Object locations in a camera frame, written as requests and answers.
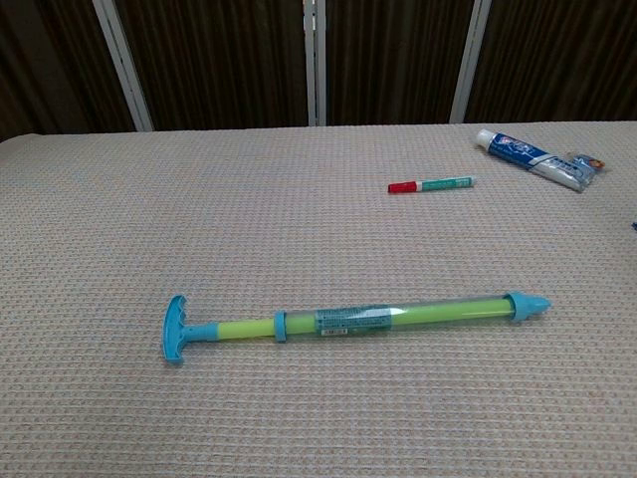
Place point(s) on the blue green water pump toy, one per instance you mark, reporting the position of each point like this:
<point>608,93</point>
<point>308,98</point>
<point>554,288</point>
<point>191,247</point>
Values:
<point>239,331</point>

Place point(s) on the white marker with red cap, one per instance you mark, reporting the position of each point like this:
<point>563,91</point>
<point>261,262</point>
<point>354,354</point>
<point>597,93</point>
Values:
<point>438,184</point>

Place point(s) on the beige woven tablecloth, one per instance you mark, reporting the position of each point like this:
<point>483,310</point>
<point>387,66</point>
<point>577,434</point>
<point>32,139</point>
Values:
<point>149,224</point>

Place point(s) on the dark pleated screen curtain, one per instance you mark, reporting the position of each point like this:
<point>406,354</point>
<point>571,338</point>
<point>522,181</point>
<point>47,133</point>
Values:
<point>393,60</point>
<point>557,55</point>
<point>214,60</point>
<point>50,60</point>

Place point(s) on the blue and white toothpaste tube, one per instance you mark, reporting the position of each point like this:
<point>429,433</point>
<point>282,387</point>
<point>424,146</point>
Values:
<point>522,154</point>

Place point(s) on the small blue snack packet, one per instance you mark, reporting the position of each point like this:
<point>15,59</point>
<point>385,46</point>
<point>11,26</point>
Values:
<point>595,162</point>

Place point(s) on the white screen frame post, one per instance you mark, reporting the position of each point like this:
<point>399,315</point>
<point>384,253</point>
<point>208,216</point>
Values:
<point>470,60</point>
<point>124,70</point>
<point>313,65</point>

